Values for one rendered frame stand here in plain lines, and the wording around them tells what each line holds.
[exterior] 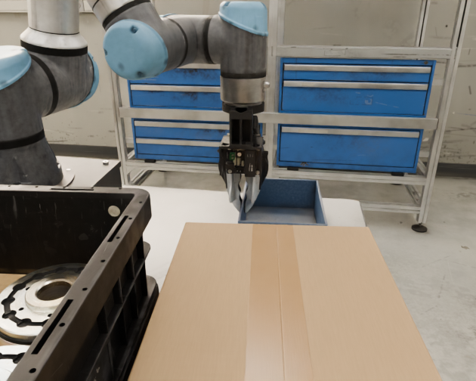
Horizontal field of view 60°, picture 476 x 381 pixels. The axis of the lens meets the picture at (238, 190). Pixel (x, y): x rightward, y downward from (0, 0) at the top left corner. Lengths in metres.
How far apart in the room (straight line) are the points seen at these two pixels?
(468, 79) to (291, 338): 2.91
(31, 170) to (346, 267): 0.56
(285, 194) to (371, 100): 1.35
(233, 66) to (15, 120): 0.36
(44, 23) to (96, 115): 2.61
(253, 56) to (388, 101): 1.57
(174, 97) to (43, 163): 1.51
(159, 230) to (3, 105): 0.34
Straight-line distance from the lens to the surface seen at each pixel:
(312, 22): 2.96
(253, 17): 0.66
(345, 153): 2.23
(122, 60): 0.58
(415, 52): 2.15
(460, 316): 1.89
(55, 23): 0.84
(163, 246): 0.77
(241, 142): 0.67
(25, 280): 0.45
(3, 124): 0.77
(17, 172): 0.79
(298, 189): 0.88
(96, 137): 3.49
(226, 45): 0.67
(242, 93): 0.67
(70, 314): 0.28
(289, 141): 2.20
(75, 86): 0.86
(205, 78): 2.19
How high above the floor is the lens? 1.10
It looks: 24 degrees down
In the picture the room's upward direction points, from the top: straight up
